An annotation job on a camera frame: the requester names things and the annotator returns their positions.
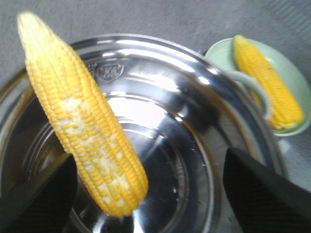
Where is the grey stone countertop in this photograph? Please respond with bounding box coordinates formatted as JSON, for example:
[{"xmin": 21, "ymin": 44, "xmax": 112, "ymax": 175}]
[{"xmin": 0, "ymin": 0, "xmax": 311, "ymax": 190}]

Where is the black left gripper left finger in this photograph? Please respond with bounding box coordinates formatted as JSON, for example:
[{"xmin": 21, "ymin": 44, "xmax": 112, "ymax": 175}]
[{"xmin": 0, "ymin": 154, "xmax": 77, "ymax": 233}]

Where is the yellow corn cob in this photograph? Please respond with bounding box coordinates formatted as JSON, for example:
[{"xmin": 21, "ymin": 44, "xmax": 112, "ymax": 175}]
[{"xmin": 232, "ymin": 35, "xmax": 305, "ymax": 130}]

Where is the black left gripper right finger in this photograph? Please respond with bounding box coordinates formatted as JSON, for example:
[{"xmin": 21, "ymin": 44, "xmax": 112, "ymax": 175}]
[{"xmin": 223, "ymin": 148, "xmax": 311, "ymax": 233}]

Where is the green electric cooking pot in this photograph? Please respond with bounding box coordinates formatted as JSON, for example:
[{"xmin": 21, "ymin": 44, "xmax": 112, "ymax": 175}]
[{"xmin": 0, "ymin": 35, "xmax": 284, "ymax": 233}]

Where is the green plate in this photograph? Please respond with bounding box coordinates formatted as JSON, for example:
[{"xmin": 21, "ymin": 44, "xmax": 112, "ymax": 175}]
[{"xmin": 204, "ymin": 38, "xmax": 311, "ymax": 136}]

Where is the pale patchy corn cob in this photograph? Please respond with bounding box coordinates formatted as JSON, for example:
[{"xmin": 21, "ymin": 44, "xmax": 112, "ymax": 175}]
[{"xmin": 17, "ymin": 11, "xmax": 149, "ymax": 217}]

